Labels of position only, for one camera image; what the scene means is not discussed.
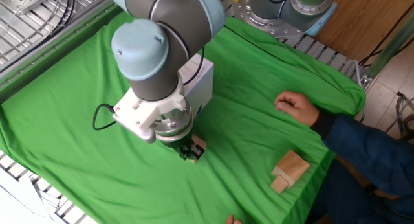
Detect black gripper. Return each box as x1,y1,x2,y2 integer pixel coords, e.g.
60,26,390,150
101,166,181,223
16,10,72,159
163,133,207,162

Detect plain wooden cube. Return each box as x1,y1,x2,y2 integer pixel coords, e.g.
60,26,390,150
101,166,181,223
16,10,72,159
190,134,208,164

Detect right forearm blue sleeve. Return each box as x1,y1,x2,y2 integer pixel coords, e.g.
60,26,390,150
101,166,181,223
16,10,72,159
309,112,414,199

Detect person's right hand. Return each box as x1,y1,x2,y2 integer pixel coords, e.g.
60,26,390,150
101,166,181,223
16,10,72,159
274,90,320,127

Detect white printed cardboard box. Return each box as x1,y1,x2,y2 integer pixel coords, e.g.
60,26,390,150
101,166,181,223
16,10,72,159
177,53,215,118

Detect green cloth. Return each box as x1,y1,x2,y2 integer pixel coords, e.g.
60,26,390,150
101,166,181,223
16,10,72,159
0,10,366,224

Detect notched wooden block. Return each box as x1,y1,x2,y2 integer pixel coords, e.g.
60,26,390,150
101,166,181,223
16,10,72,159
270,149,311,195

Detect person's body blue clothes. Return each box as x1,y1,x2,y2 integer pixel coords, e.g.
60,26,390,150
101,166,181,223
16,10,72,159
303,159,414,224

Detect white paper pile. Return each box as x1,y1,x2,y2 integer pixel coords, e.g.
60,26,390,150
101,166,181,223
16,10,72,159
0,165,61,224

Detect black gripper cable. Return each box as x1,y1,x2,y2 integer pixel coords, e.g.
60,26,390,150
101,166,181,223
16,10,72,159
91,45,206,131

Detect aluminium table rail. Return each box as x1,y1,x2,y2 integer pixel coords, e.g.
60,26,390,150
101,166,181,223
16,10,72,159
0,0,124,104

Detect black floor cable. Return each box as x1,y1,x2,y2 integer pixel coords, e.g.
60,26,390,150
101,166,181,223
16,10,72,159
358,3,414,68

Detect grey cable bundle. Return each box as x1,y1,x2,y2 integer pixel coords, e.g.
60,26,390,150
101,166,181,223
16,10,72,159
384,91,414,141

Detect aluminium corner post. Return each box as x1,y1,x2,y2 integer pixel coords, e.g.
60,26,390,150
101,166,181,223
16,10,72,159
364,10,414,82

